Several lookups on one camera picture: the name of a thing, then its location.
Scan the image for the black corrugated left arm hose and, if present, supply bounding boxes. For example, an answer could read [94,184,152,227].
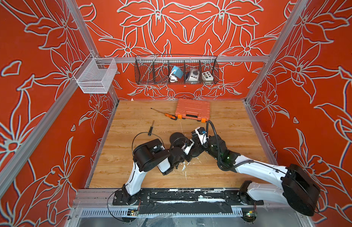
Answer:
[169,137,191,149]

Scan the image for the black wire wall basket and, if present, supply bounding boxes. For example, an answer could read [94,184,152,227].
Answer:
[134,54,219,85]

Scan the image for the orange plastic tool case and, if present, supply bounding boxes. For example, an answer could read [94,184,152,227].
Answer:
[175,98,211,123]

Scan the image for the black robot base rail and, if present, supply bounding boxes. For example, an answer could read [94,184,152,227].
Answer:
[111,188,264,213]

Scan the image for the white box with buttons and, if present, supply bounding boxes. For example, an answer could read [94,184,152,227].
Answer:
[202,71,214,84]

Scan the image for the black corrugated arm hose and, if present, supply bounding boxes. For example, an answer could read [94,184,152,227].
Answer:
[205,120,287,174]
[169,137,191,149]

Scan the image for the white slotted cable duct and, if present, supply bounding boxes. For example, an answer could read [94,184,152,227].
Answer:
[79,208,243,218]

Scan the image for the clear plastic wall bin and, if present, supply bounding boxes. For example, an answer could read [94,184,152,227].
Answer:
[73,56,118,94]

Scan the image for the white box with dial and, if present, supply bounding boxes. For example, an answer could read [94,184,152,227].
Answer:
[186,68,200,83]

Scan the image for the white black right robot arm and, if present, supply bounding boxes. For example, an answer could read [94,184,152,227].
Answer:
[192,127,321,217]

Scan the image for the black round stand base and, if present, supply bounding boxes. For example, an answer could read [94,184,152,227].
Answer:
[189,145,204,158]

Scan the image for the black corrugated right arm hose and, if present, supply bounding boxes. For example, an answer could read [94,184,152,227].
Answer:
[205,120,287,174]

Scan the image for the blue white device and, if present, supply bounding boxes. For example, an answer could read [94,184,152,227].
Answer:
[169,66,184,83]

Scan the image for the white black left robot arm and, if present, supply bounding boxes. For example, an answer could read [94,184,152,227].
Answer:
[122,132,195,201]

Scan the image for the orange black handled screwdriver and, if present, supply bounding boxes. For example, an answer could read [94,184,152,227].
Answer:
[151,108,178,120]

